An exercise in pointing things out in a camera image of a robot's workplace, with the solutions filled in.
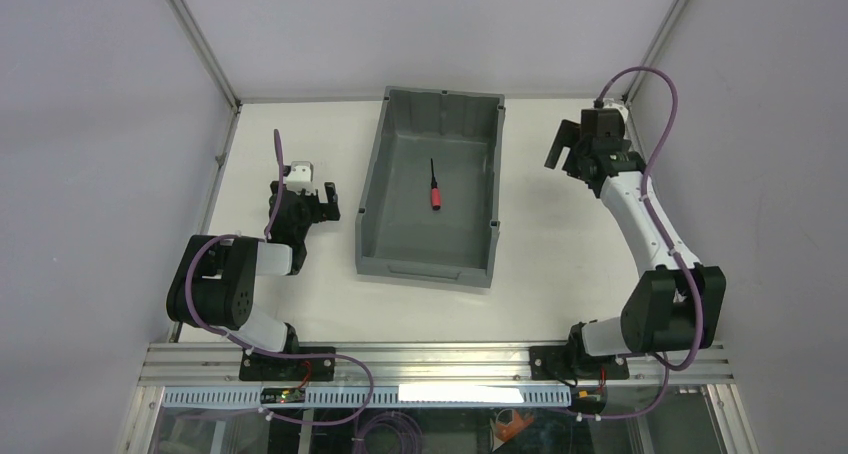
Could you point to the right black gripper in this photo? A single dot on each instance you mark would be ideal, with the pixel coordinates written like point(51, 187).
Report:
point(573, 152)

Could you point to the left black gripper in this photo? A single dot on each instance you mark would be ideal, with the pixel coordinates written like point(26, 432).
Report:
point(304, 199)

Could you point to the red handled black screwdriver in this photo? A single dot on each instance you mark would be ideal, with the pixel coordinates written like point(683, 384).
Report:
point(435, 196)

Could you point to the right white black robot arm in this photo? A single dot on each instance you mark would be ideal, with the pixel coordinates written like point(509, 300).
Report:
point(676, 303)

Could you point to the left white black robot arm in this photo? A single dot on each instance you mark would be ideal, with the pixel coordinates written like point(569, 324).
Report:
point(213, 287)

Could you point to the grey plastic storage bin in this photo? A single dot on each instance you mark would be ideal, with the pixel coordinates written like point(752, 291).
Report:
point(397, 234)

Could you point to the orange object under table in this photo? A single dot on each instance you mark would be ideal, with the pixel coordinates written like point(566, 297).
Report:
point(508, 423)

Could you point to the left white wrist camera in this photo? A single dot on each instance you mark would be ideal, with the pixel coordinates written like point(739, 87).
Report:
point(300, 177)

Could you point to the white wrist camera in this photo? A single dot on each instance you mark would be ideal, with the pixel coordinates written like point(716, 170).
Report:
point(620, 107)
point(300, 177)

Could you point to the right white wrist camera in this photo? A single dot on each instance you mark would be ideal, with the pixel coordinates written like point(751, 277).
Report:
point(620, 107)

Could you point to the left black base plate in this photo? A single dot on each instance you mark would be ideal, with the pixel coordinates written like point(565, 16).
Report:
point(286, 365)

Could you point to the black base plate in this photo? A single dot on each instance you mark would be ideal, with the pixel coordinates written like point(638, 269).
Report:
point(286, 365)
point(569, 362)

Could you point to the white slotted cable duct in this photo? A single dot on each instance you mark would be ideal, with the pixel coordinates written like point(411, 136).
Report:
point(407, 395)

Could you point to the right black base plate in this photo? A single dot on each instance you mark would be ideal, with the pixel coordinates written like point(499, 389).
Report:
point(569, 362)

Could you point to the aluminium profile rail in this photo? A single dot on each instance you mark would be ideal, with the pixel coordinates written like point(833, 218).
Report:
point(221, 364)

